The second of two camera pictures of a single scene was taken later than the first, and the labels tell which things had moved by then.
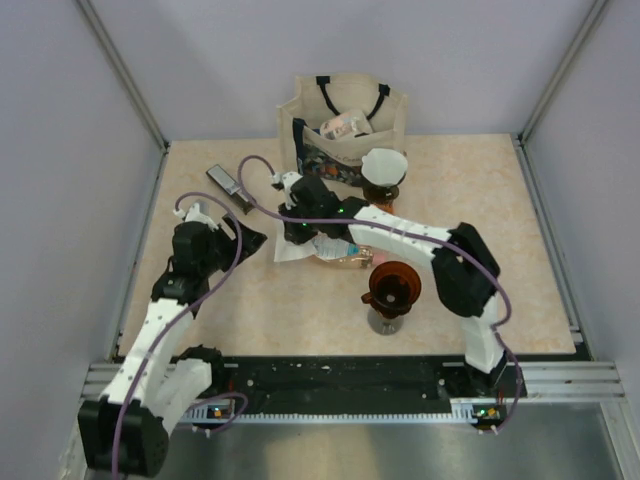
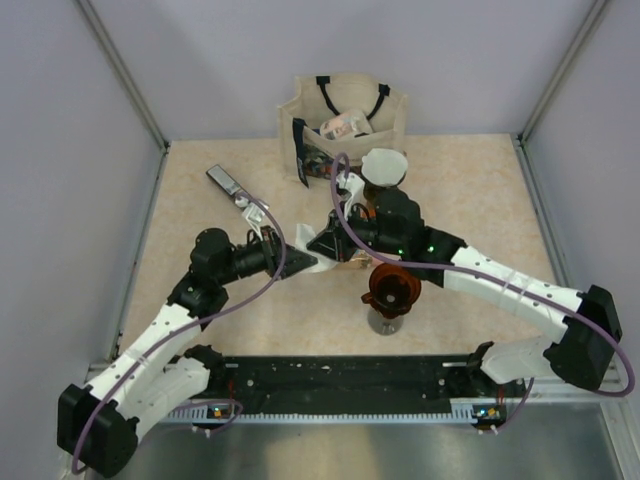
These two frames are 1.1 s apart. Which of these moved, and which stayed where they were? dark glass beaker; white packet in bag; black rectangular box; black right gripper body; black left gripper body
Moved: black right gripper body; black left gripper body
Stayed: white packet in bag; dark glass beaker; black rectangular box
